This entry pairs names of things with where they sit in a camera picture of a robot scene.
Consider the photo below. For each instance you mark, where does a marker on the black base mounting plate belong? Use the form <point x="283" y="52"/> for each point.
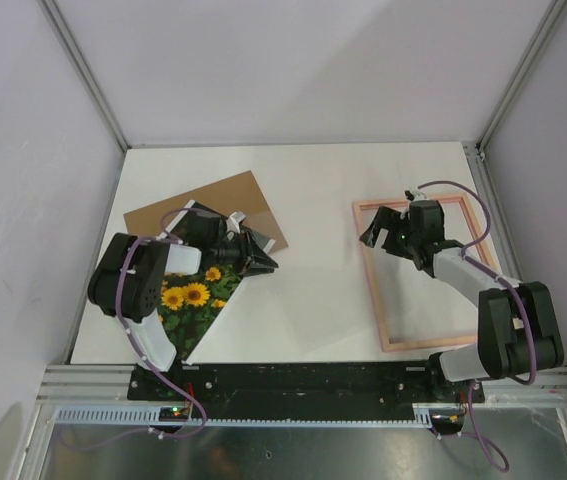
<point x="307" y="392"/>

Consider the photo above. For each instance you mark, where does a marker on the aluminium frame rail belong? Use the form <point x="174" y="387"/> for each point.
<point x="69" y="44"/>

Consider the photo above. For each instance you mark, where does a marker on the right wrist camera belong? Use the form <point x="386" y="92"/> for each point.
<point x="414" y="194"/>

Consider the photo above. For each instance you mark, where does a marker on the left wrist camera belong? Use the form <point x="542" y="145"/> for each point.
<point x="234" y="221"/>

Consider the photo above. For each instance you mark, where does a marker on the brown cardboard backing board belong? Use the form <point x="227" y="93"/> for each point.
<point x="240" y="192"/>

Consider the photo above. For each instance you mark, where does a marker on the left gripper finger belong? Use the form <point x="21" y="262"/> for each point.
<point x="254" y="256"/>
<point x="256" y="267"/>

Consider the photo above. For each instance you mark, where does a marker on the pink wooden picture frame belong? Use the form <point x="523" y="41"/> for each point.
<point x="413" y="311"/>

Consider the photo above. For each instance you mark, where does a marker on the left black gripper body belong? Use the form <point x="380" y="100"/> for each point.
<point x="230" y="252"/>

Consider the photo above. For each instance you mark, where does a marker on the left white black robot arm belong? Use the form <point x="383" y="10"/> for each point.
<point x="126" y="285"/>

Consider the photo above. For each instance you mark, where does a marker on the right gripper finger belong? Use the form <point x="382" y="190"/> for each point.
<point x="385" y="219"/>
<point x="395" y="243"/>

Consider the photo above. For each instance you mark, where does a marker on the clear acrylic sheet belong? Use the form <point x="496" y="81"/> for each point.
<point x="316" y="306"/>

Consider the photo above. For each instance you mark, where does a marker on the sunflower photo print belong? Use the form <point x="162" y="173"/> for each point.
<point x="189" y="304"/>

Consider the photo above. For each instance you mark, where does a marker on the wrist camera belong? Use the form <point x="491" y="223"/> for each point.
<point x="414" y="194"/>
<point x="234" y="221"/>

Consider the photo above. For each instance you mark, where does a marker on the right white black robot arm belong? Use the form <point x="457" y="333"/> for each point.
<point x="517" y="329"/>

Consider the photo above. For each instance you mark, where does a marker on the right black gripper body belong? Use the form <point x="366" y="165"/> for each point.
<point x="415" y="236"/>

